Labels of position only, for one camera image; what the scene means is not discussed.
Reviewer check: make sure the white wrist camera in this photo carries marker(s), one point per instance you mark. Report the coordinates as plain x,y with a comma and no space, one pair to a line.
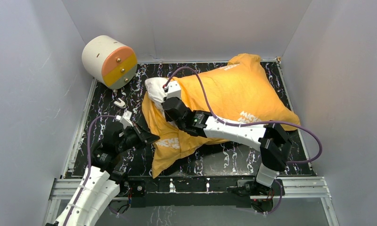
172,89
125,119

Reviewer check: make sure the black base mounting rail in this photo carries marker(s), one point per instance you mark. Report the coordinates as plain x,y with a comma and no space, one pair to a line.
240,195

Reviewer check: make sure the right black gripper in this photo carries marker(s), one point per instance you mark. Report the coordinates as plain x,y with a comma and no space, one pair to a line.
168,117

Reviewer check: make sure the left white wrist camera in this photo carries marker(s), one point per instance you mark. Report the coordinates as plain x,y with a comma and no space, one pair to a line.
125,119

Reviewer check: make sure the white cylinder drawer unit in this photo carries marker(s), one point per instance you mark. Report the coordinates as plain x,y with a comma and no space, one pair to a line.
109,61

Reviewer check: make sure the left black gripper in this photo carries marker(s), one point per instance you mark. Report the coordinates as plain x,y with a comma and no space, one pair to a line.
141,134

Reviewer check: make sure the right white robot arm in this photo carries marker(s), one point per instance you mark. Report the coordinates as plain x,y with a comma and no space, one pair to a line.
270,139

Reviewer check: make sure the small white clip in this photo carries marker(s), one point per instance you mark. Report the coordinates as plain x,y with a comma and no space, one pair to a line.
120,103

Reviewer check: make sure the aluminium frame rail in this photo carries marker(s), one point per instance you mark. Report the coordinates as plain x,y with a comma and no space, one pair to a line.
294,187

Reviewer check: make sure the white pillow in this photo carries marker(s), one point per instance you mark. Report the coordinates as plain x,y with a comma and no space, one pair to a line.
156,91

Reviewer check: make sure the blue and yellow pillowcase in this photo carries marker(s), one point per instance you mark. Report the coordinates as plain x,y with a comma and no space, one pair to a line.
239,91

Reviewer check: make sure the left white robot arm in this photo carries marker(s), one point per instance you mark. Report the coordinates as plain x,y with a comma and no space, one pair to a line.
101,182

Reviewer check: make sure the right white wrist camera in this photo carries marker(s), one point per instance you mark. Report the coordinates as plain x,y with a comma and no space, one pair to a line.
172,89

